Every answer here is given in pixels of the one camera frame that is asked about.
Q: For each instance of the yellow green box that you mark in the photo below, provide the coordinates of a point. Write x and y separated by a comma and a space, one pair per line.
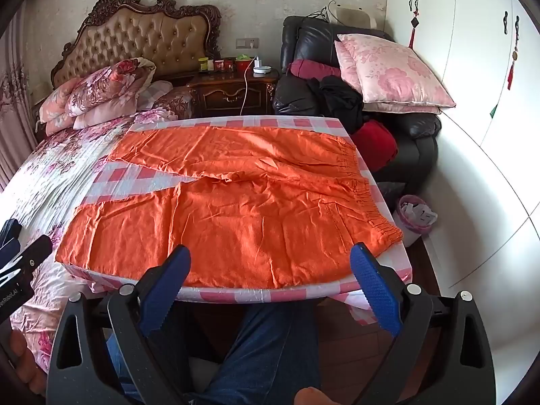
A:
206, 64

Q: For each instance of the maroon floral pillow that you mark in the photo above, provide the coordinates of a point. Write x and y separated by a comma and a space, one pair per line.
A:
175, 101

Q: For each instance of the person's leg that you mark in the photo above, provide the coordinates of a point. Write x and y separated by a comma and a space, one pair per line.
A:
261, 346
114, 356

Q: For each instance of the person's right leg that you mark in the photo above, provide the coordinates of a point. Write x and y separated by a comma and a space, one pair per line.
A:
261, 346

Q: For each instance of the person's left leg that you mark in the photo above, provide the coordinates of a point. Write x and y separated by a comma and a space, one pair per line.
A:
114, 356

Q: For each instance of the pink patterned curtain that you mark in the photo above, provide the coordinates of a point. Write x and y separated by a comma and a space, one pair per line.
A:
17, 114

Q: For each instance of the orange pants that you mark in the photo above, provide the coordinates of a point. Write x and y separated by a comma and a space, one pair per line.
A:
253, 202

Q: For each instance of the pink checked cloth table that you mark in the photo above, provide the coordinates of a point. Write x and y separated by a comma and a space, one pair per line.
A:
139, 175

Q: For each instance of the red hanging knot ornament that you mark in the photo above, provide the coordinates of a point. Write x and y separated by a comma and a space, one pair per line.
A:
414, 23

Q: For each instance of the folded floral quilt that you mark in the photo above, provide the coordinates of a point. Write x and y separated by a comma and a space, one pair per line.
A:
114, 80

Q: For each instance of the red tin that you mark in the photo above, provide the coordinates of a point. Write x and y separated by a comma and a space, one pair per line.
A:
219, 66
229, 65

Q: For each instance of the beige device on armchair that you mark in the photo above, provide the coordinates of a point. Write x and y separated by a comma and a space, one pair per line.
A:
356, 19

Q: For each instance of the red tassel coin ornament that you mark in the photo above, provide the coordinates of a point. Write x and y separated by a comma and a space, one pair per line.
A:
512, 61

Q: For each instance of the tufted carved wooden headboard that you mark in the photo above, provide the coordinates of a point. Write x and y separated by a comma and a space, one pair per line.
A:
139, 38

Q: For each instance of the wall socket plate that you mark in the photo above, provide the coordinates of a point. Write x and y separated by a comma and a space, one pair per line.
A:
247, 43

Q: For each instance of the dark clothing pile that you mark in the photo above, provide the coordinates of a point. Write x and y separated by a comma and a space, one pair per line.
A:
337, 99

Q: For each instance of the black leather armchair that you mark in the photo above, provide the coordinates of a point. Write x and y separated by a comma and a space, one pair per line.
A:
308, 42

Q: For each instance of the red cloth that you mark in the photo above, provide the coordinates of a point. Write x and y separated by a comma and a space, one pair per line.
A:
375, 143

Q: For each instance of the pink waste bin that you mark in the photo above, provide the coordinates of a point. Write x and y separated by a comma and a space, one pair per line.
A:
415, 219

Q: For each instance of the checked pillow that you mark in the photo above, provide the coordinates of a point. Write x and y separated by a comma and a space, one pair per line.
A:
154, 93

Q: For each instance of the white wardrobe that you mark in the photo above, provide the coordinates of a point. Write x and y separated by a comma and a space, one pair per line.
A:
464, 93

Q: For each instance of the pale pink pillow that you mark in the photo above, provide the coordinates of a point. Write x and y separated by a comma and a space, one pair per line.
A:
105, 114

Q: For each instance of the white charger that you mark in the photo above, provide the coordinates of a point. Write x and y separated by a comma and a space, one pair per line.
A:
261, 69

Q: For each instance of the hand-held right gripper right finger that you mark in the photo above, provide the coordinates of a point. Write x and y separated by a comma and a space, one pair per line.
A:
375, 291

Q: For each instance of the dark wooden nightstand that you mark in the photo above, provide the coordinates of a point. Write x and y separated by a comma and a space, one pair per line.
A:
223, 95

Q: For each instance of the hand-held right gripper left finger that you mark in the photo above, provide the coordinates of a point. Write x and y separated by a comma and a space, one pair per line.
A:
166, 287

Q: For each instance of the person's left hand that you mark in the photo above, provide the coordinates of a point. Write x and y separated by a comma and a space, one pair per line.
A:
27, 363

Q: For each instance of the pink floral folded blanket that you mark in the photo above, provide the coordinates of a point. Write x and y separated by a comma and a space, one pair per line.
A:
57, 103

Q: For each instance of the maroon cushion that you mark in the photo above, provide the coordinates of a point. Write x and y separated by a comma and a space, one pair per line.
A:
312, 68

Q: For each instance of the red tissue box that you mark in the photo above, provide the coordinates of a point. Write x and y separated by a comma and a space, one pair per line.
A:
243, 64

